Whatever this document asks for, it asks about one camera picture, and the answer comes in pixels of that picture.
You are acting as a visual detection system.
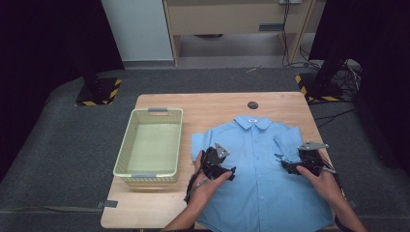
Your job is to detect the light blue shirt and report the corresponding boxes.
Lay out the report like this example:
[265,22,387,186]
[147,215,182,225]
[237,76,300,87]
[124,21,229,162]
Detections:
[190,115,335,232]

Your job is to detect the left hand-held gripper black cable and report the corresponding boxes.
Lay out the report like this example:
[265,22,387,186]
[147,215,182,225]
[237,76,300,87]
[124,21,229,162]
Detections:
[183,159,212,205]

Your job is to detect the person's left hand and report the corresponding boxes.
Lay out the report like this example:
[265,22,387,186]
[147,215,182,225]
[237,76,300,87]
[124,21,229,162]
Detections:
[190,151,233,207]

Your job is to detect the pale green plastic basket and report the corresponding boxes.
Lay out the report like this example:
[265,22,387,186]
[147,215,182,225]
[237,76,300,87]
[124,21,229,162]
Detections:
[112,106,184,188]

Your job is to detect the black hanging cables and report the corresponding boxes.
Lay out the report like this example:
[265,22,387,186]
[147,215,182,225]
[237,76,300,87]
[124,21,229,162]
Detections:
[280,0,323,70]

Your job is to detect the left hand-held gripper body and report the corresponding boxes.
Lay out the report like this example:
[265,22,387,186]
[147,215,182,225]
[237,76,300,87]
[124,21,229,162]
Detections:
[201,142,230,180]

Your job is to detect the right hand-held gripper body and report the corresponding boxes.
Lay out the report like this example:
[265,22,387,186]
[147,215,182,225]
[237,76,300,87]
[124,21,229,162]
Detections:
[297,140,330,177]

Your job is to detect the tangle of cables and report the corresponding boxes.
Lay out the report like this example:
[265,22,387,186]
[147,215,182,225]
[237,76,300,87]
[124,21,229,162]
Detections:
[335,57,364,98]

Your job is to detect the beige wooden desk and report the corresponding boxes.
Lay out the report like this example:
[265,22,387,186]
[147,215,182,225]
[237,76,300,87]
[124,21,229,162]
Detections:
[162,0,318,66]

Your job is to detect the white cabinet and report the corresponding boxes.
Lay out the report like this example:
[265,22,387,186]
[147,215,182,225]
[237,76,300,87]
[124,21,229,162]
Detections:
[101,0,175,62]

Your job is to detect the black stand with striped base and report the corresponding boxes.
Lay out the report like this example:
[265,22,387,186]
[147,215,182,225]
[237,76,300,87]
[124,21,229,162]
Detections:
[69,32,124,107]
[294,47,347,103]

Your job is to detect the black floor cable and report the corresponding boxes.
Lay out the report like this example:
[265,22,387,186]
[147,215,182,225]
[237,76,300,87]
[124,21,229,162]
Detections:
[313,107,359,129]

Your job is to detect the person's right hand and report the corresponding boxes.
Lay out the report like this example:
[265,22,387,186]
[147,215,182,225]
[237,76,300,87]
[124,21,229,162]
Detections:
[296,158,344,209]

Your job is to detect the black curtain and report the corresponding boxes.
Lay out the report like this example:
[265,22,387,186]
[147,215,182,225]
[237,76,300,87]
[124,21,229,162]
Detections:
[0,0,125,182]
[308,0,410,177]

